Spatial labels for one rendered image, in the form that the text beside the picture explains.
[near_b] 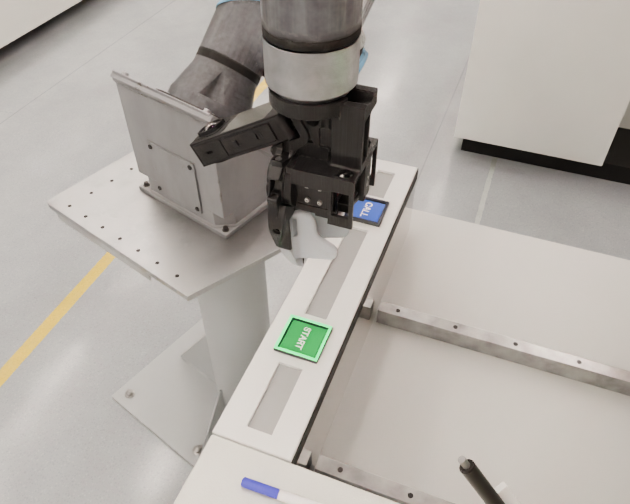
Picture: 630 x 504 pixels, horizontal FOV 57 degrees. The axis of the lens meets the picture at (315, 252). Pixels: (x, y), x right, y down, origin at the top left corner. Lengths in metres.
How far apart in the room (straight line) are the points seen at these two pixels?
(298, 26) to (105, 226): 0.78
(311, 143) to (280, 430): 0.32
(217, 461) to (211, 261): 0.46
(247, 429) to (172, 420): 1.14
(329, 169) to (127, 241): 0.66
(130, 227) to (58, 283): 1.17
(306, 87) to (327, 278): 0.40
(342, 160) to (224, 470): 0.34
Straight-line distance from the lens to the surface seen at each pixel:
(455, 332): 0.90
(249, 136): 0.51
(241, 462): 0.64
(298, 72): 0.45
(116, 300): 2.15
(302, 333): 0.73
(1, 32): 3.85
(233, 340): 1.37
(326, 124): 0.49
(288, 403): 0.68
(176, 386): 1.86
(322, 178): 0.49
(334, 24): 0.44
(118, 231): 1.13
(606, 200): 2.71
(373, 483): 0.76
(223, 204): 1.02
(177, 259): 1.05
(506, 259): 1.07
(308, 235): 0.56
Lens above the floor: 1.54
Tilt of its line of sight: 44 degrees down
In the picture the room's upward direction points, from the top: straight up
